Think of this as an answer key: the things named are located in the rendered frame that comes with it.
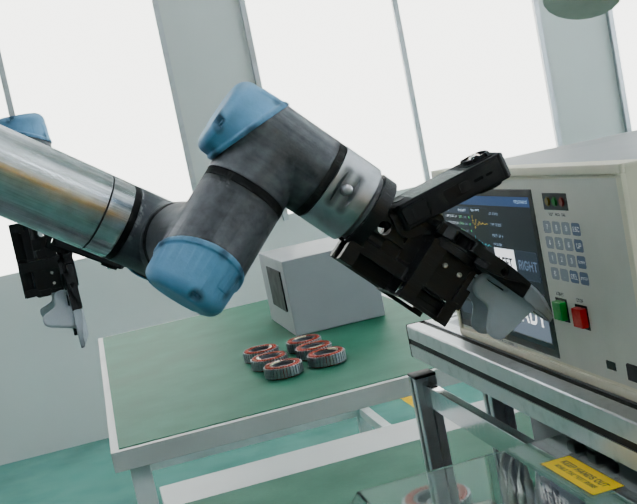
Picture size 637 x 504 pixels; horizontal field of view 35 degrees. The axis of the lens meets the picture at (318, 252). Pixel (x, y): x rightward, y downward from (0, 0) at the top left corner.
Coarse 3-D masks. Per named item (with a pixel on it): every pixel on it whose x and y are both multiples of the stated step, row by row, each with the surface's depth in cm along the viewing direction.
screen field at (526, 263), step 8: (496, 248) 107; (504, 248) 104; (504, 256) 105; (512, 256) 103; (520, 256) 101; (528, 256) 99; (536, 256) 97; (512, 264) 103; (520, 264) 101; (528, 264) 100; (536, 264) 98; (520, 272) 102; (528, 272) 100; (536, 272) 98; (536, 280) 99
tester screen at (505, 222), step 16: (464, 208) 113; (480, 208) 108; (496, 208) 104; (512, 208) 100; (528, 208) 97; (464, 224) 114; (480, 224) 110; (496, 224) 105; (512, 224) 101; (528, 224) 98; (480, 240) 111; (496, 240) 106; (512, 240) 102; (528, 240) 98; (528, 336) 103
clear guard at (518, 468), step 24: (504, 456) 92; (528, 456) 91; (552, 456) 90; (576, 456) 89; (600, 456) 88; (408, 480) 91; (432, 480) 90; (456, 480) 89; (480, 480) 88; (504, 480) 86; (528, 480) 85; (552, 480) 84; (624, 480) 81
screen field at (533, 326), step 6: (528, 318) 102; (534, 318) 101; (540, 318) 100; (522, 324) 104; (528, 324) 103; (534, 324) 101; (540, 324) 100; (546, 324) 98; (516, 330) 106; (522, 330) 105; (528, 330) 103; (534, 330) 102; (540, 330) 100; (546, 330) 99; (534, 336) 102; (540, 336) 101; (546, 336) 99
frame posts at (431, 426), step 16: (416, 384) 132; (416, 400) 133; (496, 400) 135; (416, 416) 135; (432, 416) 133; (496, 416) 135; (512, 416) 135; (432, 432) 133; (432, 448) 133; (448, 448) 134; (432, 464) 133; (448, 464) 134
